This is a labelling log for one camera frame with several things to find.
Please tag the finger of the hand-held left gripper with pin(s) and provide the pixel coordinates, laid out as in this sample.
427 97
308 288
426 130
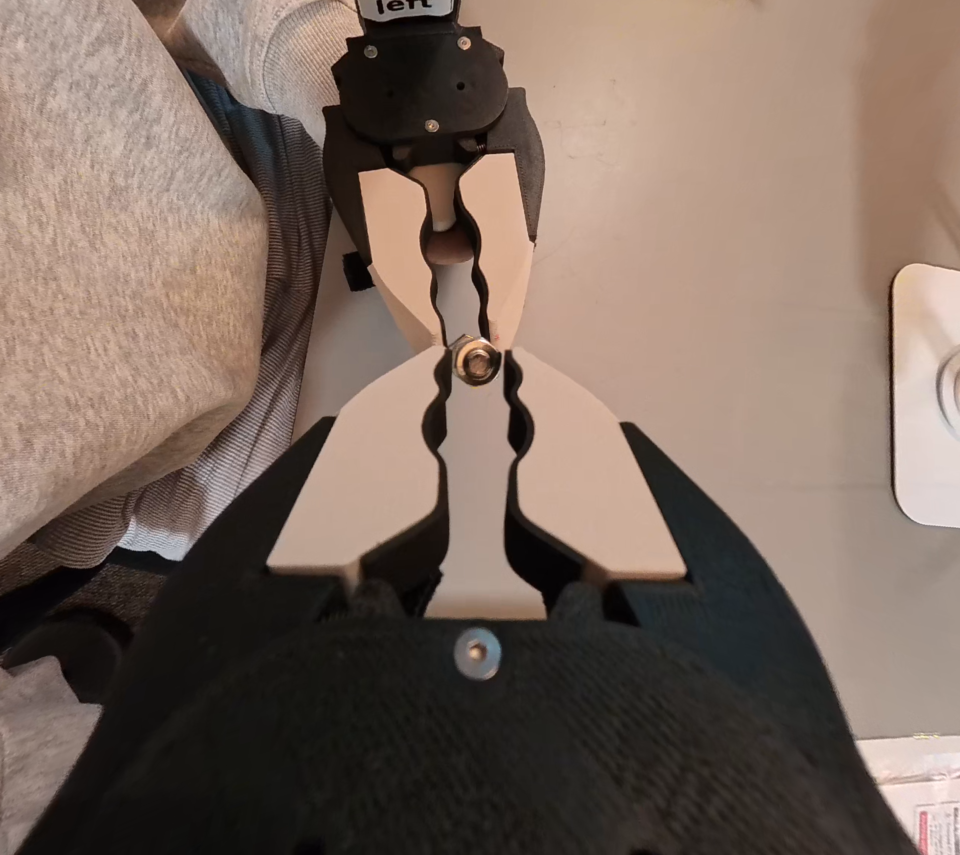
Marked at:
502 232
394 240

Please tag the black chair armrest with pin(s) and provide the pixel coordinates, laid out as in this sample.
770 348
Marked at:
67 652

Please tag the white document stand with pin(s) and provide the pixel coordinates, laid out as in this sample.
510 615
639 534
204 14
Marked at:
922 435

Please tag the person's grey sweater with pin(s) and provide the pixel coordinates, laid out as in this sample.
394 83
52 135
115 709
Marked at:
112 270

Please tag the laminated paper sheet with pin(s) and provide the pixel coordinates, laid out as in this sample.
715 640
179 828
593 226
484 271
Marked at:
915 795

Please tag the person's left hand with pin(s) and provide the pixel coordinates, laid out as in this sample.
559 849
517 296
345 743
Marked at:
448 249

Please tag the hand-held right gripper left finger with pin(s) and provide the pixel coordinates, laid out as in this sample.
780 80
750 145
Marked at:
360 487

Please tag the steel hex bolt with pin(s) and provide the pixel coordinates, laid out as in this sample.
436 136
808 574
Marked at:
475 365

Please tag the grey desk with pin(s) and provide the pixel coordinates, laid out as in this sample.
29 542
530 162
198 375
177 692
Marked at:
712 195

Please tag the steel hex nut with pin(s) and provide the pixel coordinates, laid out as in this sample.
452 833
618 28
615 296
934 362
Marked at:
456 360

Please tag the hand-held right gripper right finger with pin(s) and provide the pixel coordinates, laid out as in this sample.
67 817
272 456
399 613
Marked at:
592 487

